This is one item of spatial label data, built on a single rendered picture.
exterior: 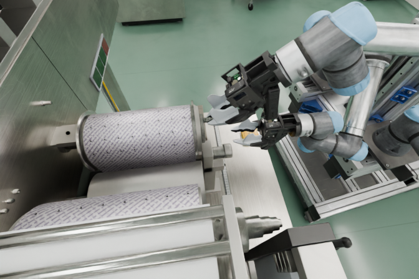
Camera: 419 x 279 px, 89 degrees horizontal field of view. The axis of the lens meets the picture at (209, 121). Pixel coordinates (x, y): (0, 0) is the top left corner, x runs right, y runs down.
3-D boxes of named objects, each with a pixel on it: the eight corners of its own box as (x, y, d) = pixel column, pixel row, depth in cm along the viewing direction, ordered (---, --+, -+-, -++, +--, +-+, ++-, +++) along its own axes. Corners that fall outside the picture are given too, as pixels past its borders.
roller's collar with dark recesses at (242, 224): (245, 253, 34) (252, 250, 29) (207, 259, 33) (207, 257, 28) (237, 211, 37) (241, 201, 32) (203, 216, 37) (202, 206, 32)
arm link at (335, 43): (384, 48, 36) (377, 10, 31) (320, 83, 41) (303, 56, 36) (360, 24, 41) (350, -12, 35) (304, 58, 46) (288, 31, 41)
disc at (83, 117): (91, 184, 48) (70, 125, 42) (89, 184, 48) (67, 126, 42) (111, 150, 62) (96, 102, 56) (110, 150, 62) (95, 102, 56)
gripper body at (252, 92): (217, 77, 47) (265, 42, 42) (239, 94, 53) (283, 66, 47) (224, 102, 43) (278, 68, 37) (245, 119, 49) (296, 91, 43)
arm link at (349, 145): (391, 36, 80) (352, 160, 82) (360, 31, 82) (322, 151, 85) (413, 22, 69) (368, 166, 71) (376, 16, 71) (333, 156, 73)
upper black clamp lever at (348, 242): (353, 247, 29) (354, 247, 28) (315, 253, 30) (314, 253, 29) (348, 236, 29) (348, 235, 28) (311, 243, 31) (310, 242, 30)
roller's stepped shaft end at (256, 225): (281, 235, 34) (287, 232, 31) (244, 241, 33) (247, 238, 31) (275, 214, 36) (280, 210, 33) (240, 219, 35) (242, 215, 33)
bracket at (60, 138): (79, 145, 48) (75, 140, 47) (53, 148, 48) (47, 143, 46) (84, 127, 51) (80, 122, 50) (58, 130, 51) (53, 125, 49)
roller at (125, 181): (207, 215, 55) (206, 203, 45) (105, 230, 53) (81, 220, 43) (202, 171, 62) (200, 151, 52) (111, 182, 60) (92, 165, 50)
